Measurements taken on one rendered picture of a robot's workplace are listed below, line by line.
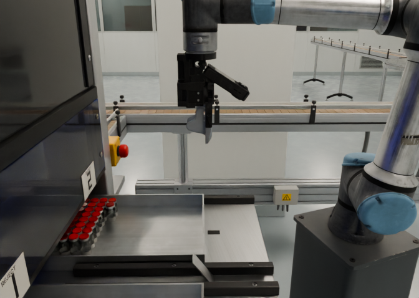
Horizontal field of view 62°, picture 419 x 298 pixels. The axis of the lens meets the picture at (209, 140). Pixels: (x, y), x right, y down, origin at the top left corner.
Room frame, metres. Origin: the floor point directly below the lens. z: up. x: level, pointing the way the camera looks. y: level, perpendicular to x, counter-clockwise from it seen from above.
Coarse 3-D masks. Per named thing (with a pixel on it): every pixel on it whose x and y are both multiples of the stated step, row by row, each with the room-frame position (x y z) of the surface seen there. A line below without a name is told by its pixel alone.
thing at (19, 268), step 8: (16, 264) 0.40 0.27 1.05; (24, 264) 0.42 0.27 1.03; (8, 272) 0.38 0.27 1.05; (16, 272) 0.40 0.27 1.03; (24, 272) 0.42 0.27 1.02; (8, 280) 0.38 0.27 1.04; (16, 280) 0.39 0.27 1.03; (24, 280) 0.41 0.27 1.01; (0, 288) 0.36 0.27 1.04; (8, 288) 0.37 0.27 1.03; (24, 288) 0.41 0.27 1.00; (0, 296) 0.36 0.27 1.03; (8, 296) 0.37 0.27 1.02
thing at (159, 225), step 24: (120, 216) 0.79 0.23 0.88; (144, 216) 0.79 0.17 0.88; (168, 216) 0.79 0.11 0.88; (192, 216) 0.79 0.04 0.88; (120, 240) 0.69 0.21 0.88; (144, 240) 0.69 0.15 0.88; (168, 240) 0.69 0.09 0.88; (192, 240) 0.69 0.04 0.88; (48, 264) 0.59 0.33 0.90; (72, 264) 0.59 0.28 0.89
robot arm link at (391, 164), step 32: (416, 0) 0.77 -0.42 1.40; (416, 32) 0.72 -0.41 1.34; (416, 64) 0.71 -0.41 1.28; (416, 96) 0.70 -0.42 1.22; (384, 128) 0.76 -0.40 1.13; (416, 128) 0.69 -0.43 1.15; (384, 160) 0.72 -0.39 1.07; (416, 160) 0.70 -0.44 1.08; (352, 192) 0.77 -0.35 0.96; (384, 192) 0.69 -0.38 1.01; (384, 224) 0.68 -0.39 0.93
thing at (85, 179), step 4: (92, 164) 0.75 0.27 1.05; (88, 168) 0.72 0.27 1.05; (92, 168) 0.75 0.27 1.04; (84, 172) 0.70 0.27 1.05; (88, 172) 0.72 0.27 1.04; (92, 172) 0.75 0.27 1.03; (84, 176) 0.69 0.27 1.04; (88, 176) 0.72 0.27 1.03; (92, 176) 0.74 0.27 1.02; (84, 180) 0.69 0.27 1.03; (88, 180) 0.71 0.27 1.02; (92, 180) 0.74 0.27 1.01; (84, 184) 0.69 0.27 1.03; (92, 184) 0.74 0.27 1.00; (84, 188) 0.69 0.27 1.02; (88, 188) 0.71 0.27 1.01; (92, 188) 0.73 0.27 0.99; (84, 192) 0.68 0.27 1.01; (88, 192) 0.70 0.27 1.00; (84, 196) 0.68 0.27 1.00; (84, 200) 0.68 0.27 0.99
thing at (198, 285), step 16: (32, 288) 0.51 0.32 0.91; (48, 288) 0.51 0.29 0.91; (64, 288) 0.51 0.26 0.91; (80, 288) 0.51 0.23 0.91; (96, 288) 0.51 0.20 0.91; (112, 288) 0.51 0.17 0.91; (128, 288) 0.51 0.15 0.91; (144, 288) 0.51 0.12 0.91; (160, 288) 0.51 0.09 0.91; (176, 288) 0.51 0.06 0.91; (192, 288) 0.51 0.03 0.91
